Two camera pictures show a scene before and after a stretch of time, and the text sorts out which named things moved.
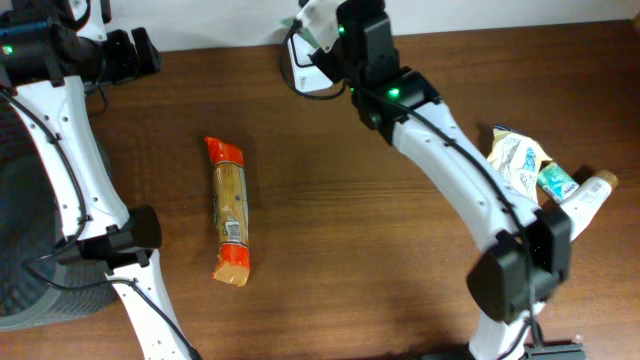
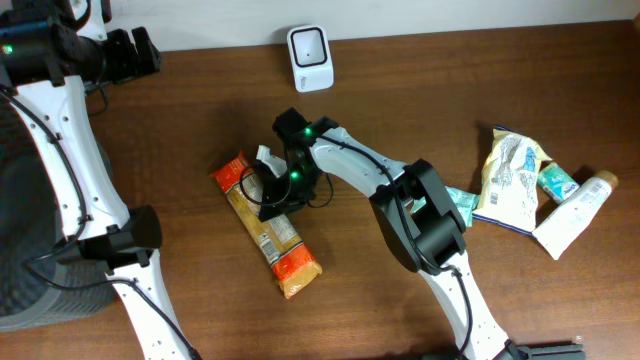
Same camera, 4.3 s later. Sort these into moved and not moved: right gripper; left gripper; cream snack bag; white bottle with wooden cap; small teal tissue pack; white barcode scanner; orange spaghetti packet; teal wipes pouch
Moved: right gripper; orange spaghetti packet; teal wipes pouch
Not moved: cream snack bag; white barcode scanner; left gripper; small teal tissue pack; white bottle with wooden cap
